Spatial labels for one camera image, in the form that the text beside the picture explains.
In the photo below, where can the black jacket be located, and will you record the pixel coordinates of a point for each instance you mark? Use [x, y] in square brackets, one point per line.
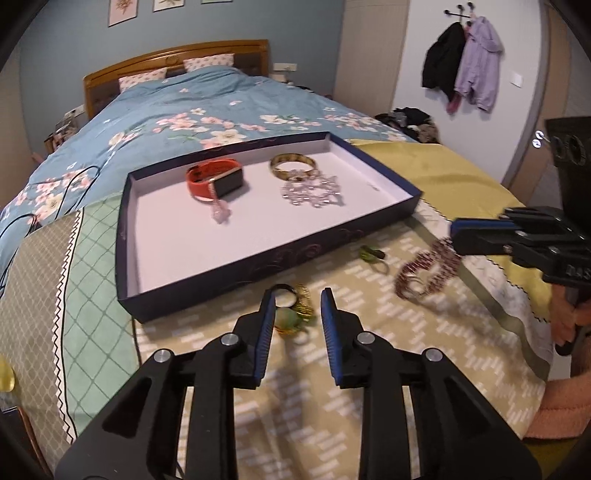
[442, 61]

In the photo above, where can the person's right hand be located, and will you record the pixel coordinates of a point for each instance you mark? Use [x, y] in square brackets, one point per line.
[562, 316]

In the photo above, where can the yellow cloth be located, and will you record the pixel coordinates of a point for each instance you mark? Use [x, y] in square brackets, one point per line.
[451, 184]

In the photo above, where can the white light switch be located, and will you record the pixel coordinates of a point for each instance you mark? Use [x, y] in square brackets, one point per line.
[516, 80]

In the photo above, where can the right floral pillow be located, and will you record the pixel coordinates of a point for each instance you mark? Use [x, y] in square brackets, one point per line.
[194, 64]

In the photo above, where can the orange smartwatch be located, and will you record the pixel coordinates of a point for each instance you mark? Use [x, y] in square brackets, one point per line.
[214, 179]

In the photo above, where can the green grid cloth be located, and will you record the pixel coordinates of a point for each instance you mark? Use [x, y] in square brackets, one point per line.
[95, 338]

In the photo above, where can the pink flower charm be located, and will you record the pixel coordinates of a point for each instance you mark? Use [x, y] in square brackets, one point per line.
[220, 210]

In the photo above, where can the lilac jacket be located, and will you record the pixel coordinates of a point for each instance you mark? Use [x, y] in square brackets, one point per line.
[478, 73]

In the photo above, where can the left floral pillow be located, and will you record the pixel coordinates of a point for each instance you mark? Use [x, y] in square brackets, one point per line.
[127, 82]

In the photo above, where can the floral pillow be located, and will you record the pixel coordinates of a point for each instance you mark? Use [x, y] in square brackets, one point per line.
[194, 64]
[127, 82]

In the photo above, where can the green yellow bead pendant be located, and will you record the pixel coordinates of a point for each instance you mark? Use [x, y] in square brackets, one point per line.
[293, 318]

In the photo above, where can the white flower picture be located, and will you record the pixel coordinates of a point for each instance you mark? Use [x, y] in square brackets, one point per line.
[161, 5]

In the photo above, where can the yellow jelly cup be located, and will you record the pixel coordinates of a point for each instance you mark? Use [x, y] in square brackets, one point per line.
[7, 376]

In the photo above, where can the pile of dark clothes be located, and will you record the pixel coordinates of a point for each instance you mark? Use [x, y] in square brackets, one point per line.
[413, 122]

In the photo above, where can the amber bangle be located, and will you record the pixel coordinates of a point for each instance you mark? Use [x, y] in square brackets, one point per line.
[293, 167]

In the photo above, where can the olive dash patterned cloth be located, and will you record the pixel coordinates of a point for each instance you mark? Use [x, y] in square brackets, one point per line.
[419, 351]

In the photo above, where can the pink flower picture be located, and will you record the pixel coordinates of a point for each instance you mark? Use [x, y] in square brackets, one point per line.
[121, 11]

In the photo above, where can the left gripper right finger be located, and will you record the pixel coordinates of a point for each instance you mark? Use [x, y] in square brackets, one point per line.
[460, 434]

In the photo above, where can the blue floral duvet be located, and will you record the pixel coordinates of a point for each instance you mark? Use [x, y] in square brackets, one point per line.
[212, 107]

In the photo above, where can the wooden headboard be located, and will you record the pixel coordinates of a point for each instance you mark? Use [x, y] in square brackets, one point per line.
[252, 57]

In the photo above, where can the beige patterned cloth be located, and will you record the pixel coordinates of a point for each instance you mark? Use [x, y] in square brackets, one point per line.
[34, 330]

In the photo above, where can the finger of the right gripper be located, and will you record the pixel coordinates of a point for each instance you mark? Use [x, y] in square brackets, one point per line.
[483, 243]
[511, 217]

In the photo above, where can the black wall coat hook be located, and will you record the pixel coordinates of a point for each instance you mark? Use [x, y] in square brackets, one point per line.
[463, 12]

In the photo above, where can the navy shallow box tray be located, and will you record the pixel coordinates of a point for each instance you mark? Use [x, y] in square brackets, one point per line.
[171, 254]

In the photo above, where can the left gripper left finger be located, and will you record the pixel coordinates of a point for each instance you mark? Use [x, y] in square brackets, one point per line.
[136, 434]

